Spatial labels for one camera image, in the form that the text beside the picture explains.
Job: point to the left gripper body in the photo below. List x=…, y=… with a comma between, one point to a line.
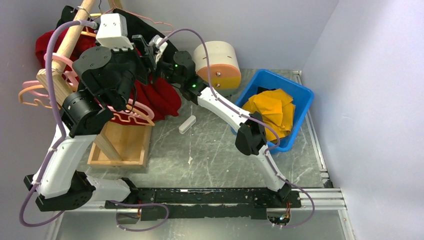
x=148, y=65

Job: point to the orange wavy hanger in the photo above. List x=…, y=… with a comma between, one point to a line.
x=137, y=113

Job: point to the small black skirt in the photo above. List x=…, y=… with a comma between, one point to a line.
x=262, y=89

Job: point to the pink plastic hanger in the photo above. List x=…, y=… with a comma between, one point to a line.
x=70, y=76

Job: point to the yellow skirt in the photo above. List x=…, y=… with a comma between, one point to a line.
x=277, y=110

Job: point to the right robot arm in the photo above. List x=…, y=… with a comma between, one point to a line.
x=250, y=129

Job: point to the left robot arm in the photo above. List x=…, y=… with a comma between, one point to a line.
x=106, y=79

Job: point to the red pleated skirt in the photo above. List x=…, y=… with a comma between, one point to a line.
x=160, y=96

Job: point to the yellow hanger at rack top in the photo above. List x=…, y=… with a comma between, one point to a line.
x=95, y=15

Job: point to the black garment on rack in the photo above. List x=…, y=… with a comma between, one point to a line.
x=135, y=26

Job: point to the small white block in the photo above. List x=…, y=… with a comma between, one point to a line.
x=187, y=124

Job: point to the round cream drawer box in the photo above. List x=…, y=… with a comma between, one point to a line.
x=224, y=68

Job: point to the wooden clothes rack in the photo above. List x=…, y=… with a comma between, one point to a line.
x=117, y=146

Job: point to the blue plastic bin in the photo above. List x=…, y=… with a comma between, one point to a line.
x=302, y=100

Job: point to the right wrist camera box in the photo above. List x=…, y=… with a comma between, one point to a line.
x=158, y=47

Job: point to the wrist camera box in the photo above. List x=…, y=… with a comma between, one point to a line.
x=158, y=47
x=113, y=33

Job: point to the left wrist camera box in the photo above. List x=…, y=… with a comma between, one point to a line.
x=113, y=33

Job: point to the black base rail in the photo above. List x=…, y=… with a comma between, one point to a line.
x=197, y=203

